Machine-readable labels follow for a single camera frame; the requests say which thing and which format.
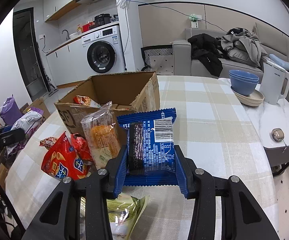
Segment blue cookie packet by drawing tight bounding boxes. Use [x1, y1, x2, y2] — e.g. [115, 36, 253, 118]
[117, 108, 178, 186]

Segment white electric kettle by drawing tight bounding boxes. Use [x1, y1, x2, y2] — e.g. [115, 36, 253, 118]
[260, 60, 289, 105]

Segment grey jacket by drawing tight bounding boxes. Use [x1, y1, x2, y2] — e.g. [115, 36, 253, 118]
[220, 28, 268, 68]

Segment clear orange bread bag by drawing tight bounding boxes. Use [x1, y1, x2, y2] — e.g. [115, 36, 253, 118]
[81, 101, 121, 170]

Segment red corn cone snack bag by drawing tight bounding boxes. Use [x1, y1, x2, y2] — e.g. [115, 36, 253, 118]
[41, 132, 89, 180]

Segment black patterned chair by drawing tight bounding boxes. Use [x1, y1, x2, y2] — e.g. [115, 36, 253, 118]
[141, 45, 174, 75]

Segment SF cardboard box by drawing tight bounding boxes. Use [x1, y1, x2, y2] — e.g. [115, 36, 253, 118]
[55, 72, 160, 139]

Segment white kitchen cabinet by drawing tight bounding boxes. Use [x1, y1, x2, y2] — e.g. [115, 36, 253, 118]
[47, 39, 92, 86]

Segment purple plastic bag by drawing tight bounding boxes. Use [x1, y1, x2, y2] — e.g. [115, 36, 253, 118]
[0, 95, 23, 126]

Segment blue bowls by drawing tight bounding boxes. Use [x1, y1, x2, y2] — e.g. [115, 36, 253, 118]
[229, 70, 260, 96]

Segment small red snack bag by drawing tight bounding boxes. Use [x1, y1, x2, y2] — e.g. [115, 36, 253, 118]
[71, 133, 93, 162]

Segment grey sofa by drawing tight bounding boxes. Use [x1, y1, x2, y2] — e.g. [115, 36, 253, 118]
[172, 22, 289, 78]

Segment green Franzzi cookie bag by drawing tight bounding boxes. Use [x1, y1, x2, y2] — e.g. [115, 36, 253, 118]
[80, 194, 150, 239]

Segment black jacket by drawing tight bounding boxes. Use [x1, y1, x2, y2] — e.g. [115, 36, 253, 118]
[187, 33, 223, 77]

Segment small floor cardboard box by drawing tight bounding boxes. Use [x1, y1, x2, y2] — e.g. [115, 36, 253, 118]
[22, 96, 51, 122]

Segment white noodle snack bag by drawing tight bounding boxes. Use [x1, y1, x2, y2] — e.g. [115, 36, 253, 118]
[73, 95, 101, 108]

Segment white washing machine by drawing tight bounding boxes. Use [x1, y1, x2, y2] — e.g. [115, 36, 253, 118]
[81, 24, 125, 75]

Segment beige plate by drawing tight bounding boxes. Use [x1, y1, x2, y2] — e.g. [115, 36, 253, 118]
[233, 89, 264, 107]

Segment small beige round gadget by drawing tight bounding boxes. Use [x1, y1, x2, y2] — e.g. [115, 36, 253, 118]
[271, 128, 285, 142]

